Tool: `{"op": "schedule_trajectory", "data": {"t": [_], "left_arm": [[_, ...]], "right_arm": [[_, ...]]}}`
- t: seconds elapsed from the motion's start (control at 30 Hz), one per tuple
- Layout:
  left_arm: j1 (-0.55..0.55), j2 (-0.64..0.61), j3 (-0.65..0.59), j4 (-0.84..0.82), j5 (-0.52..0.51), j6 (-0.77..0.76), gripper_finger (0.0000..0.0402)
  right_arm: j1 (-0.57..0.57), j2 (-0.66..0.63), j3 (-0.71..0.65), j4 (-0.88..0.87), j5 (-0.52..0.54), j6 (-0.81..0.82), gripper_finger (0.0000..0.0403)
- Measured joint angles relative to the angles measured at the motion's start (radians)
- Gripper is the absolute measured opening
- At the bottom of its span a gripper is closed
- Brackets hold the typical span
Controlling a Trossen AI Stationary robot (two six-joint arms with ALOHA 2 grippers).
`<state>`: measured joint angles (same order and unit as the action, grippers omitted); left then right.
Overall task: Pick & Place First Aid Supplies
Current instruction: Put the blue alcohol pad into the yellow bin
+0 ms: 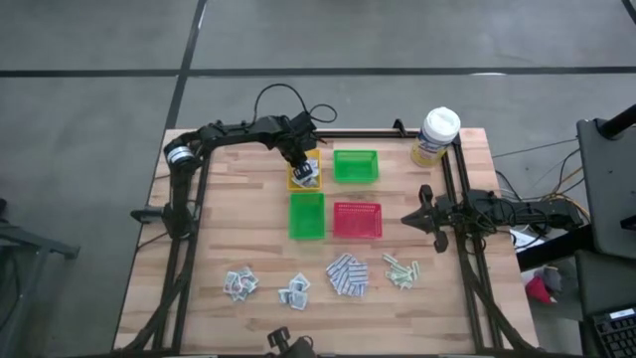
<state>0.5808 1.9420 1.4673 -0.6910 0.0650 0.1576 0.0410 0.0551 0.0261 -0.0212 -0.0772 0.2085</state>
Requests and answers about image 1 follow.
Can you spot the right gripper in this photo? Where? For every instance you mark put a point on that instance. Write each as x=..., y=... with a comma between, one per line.
x=442, y=224

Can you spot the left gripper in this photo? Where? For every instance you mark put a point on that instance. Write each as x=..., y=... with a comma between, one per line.
x=293, y=144

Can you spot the green plastic mesh basket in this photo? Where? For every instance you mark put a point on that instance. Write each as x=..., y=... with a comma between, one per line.
x=355, y=166
x=307, y=216

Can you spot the green white bandage strip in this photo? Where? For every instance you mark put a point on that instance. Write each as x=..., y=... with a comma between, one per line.
x=415, y=270
x=406, y=285
x=397, y=278
x=399, y=268

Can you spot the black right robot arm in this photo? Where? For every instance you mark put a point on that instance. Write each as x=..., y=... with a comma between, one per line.
x=536, y=213

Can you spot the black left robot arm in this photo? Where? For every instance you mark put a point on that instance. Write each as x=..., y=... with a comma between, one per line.
x=238, y=130

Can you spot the yellow plastic mesh basket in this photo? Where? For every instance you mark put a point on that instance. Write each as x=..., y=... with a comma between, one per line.
x=289, y=181

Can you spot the white packet at right edge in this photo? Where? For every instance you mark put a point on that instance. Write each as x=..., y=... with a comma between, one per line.
x=390, y=258

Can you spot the red plastic mesh basket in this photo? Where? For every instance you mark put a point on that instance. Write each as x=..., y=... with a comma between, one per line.
x=358, y=220

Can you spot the Lysol wipes canister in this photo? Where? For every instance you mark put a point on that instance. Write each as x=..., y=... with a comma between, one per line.
x=439, y=126

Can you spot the white paper sheet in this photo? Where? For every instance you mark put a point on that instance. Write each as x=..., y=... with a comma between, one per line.
x=522, y=237

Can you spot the black desk leg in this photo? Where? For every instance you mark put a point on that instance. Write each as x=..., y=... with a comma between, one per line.
x=551, y=246

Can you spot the red cloth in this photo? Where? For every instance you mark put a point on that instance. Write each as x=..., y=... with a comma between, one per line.
x=537, y=291

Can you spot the grey cloth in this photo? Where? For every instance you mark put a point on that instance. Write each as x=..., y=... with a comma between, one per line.
x=551, y=276

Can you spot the dark grey panel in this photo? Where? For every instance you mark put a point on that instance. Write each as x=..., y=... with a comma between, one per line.
x=603, y=283

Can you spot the black pole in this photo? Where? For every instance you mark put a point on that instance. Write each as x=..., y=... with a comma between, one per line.
x=618, y=123

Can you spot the black keyboard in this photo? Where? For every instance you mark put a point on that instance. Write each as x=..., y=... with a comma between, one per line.
x=618, y=335

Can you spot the grey metal stand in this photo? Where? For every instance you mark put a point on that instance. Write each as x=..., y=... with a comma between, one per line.
x=35, y=243

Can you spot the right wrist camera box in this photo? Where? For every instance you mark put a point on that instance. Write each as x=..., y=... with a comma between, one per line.
x=444, y=205

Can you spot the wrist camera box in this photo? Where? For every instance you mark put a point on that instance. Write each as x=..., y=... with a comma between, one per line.
x=303, y=122
x=444, y=205

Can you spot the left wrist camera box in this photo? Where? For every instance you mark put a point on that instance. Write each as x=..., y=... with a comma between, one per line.
x=303, y=122

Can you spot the small black camera mount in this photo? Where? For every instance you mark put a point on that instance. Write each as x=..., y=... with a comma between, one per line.
x=290, y=345

